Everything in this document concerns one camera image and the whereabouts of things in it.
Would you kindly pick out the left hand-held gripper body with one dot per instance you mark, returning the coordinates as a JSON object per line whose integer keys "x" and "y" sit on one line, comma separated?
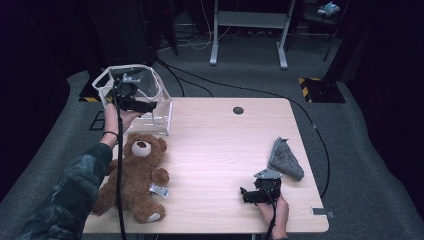
{"x": 125, "y": 91}

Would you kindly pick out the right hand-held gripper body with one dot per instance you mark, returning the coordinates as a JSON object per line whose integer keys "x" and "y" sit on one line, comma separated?
{"x": 268, "y": 190}

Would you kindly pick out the grey knitted cloth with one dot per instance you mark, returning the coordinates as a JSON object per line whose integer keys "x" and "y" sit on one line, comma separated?
{"x": 286, "y": 163}

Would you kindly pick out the brown teddy bear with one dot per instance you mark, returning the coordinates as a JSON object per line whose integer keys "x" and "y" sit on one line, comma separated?
{"x": 136, "y": 176}

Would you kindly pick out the person's right hand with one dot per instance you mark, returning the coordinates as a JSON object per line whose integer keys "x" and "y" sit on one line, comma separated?
{"x": 275, "y": 216}

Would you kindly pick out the person's left hand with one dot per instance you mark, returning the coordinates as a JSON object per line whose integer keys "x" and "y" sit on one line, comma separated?
{"x": 115, "y": 120}

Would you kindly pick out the black stand base hazard stripes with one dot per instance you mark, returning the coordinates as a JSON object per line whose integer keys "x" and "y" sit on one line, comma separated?
{"x": 325, "y": 91}
{"x": 88, "y": 93}

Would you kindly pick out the black wristband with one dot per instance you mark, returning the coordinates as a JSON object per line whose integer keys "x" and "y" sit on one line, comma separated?
{"x": 110, "y": 134}

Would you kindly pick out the black cabinet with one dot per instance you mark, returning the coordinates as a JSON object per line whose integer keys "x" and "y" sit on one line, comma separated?
{"x": 123, "y": 33}

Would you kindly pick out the dark round table grommet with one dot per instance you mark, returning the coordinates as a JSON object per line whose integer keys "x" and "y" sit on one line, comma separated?
{"x": 238, "y": 110}

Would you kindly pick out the dark side table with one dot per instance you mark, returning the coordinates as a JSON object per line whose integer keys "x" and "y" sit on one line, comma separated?
{"x": 320, "y": 21}

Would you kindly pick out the blue and white small item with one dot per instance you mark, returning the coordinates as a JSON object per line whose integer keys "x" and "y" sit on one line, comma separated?
{"x": 328, "y": 9}

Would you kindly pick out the grey metal table bracket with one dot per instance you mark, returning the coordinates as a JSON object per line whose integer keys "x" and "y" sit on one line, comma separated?
{"x": 321, "y": 211}

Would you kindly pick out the white metal desk frame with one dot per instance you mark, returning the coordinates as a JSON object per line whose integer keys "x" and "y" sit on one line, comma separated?
{"x": 250, "y": 20}

